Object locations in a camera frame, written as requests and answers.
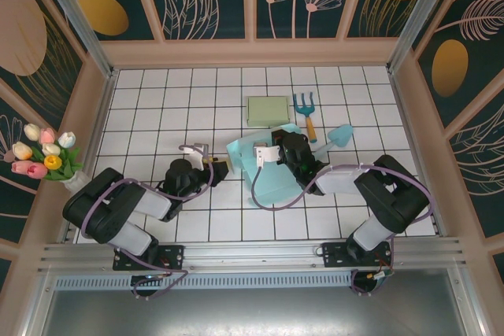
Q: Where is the green paper box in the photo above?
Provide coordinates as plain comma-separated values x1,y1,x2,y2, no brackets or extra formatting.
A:
246,95,292,129

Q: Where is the light blue paper box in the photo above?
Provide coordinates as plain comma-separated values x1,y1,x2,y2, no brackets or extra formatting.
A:
226,123,307,209

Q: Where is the teal toy garden fork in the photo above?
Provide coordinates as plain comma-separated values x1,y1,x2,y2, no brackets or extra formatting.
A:
293,91,319,144

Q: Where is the teal toy shovel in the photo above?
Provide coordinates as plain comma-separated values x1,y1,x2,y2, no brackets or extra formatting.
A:
313,124,354,158

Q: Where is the white ribbed vase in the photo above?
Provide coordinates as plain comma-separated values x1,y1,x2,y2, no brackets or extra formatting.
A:
62,172,86,195

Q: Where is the artificial tulip bouquet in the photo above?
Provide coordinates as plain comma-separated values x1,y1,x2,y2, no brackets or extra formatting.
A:
10,123,83,182

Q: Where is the grey metal sheet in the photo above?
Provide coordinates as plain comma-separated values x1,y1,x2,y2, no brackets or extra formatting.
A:
39,287,480,336

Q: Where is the black base electronics module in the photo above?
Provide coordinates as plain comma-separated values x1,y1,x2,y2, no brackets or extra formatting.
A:
351,268,391,297

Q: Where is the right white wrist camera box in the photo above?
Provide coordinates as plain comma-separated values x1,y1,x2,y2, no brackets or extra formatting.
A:
254,145,284,168

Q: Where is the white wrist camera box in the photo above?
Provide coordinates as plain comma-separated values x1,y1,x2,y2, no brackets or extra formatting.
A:
254,145,284,168
183,142,210,171

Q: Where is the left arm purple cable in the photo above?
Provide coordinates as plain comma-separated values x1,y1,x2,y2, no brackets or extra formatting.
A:
80,143,216,302

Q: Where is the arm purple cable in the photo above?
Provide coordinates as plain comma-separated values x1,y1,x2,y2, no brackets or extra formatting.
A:
80,143,216,302
250,162,432,297

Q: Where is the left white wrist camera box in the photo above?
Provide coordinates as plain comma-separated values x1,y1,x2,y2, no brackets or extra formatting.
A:
183,142,210,171

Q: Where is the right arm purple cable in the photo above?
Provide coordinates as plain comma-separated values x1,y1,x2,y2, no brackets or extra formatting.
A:
250,162,432,297

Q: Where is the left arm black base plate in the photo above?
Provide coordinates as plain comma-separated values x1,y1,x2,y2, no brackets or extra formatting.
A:
113,244,186,272

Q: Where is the aluminium mounting rail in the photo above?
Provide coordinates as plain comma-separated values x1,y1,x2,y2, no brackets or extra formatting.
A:
37,236,469,276

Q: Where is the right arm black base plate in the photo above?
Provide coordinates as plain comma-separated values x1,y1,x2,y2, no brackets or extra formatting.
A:
321,239,393,270

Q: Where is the grey slotted cable duct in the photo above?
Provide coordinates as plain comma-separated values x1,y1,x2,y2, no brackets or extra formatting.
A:
53,275,355,290

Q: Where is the aluminium frame post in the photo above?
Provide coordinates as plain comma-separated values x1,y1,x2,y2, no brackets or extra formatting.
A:
387,0,461,74
31,0,116,78

